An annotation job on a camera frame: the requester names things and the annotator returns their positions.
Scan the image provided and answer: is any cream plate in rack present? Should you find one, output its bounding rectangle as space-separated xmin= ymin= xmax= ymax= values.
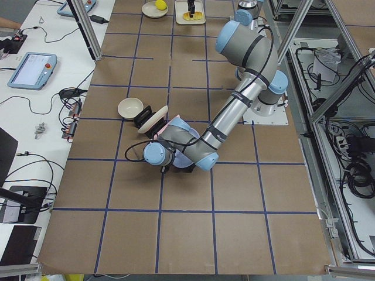
xmin=138 ymin=105 xmax=168 ymax=133

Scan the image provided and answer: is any cream bowl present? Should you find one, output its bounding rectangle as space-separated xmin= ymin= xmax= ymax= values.
xmin=117 ymin=97 xmax=144 ymax=120

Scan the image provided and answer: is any blue plate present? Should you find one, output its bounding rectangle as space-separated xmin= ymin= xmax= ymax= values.
xmin=172 ymin=128 xmax=200 ymax=169

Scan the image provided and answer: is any yellow lemon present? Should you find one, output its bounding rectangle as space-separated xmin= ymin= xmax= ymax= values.
xmin=155 ymin=0 xmax=168 ymax=11

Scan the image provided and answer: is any aluminium frame post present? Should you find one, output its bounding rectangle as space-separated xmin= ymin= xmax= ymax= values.
xmin=67 ymin=0 xmax=103 ymax=61

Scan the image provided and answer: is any black dish rack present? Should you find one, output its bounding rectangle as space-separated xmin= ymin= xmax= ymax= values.
xmin=133 ymin=105 xmax=196 ymax=173

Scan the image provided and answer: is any blue teach pendant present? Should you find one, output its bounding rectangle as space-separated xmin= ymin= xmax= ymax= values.
xmin=7 ymin=52 xmax=57 ymax=90
xmin=56 ymin=0 xmax=100 ymax=16

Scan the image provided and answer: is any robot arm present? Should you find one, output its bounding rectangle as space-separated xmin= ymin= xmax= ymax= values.
xmin=184 ymin=1 xmax=264 ymax=21
xmin=143 ymin=20 xmax=278 ymax=171

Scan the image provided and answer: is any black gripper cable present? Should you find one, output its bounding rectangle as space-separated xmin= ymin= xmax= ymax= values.
xmin=124 ymin=23 xmax=278 ymax=162

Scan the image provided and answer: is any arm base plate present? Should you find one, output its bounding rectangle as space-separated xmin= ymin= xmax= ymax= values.
xmin=243 ymin=90 xmax=288 ymax=125

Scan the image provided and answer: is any black laptop computer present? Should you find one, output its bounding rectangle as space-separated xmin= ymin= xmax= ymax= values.
xmin=1 ymin=129 xmax=47 ymax=266

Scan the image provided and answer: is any orange striped bread loaf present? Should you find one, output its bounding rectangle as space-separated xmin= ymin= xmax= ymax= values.
xmin=182 ymin=11 xmax=204 ymax=21

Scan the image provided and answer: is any white paper bag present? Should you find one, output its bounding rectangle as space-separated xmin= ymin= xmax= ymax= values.
xmin=312 ymin=47 xmax=341 ymax=83

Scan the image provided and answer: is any pink plate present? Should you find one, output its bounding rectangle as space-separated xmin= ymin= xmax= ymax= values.
xmin=153 ymin=114 xmax=180 ymax=140

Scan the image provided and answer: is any white plate under lemon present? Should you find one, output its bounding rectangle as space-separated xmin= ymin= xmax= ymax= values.
xmin=141 ymin=1 xmax=168 ymax=18

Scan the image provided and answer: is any white rectangular tray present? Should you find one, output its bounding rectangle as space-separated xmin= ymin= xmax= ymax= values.
xmin=175 ymin=1 xmax=206 ymax=25

